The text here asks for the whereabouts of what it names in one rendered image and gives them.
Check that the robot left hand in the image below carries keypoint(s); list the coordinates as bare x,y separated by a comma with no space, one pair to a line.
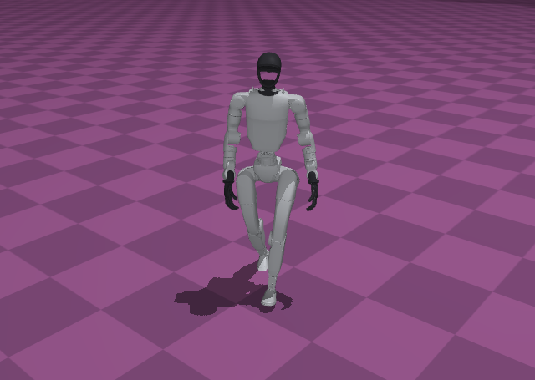
314,188

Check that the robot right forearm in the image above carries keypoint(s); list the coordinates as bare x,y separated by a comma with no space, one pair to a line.
229,160

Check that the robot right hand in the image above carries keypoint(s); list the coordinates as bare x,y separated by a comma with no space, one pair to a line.
228,190

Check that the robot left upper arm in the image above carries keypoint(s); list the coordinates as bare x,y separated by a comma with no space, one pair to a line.
298,106

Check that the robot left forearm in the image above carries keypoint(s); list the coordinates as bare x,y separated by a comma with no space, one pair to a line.
310,157

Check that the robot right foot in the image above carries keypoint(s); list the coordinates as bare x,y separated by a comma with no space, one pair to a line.
262,264

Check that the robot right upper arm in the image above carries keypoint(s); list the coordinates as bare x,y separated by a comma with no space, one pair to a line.
237,103

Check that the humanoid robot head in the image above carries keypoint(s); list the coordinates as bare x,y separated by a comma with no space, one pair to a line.
268,62

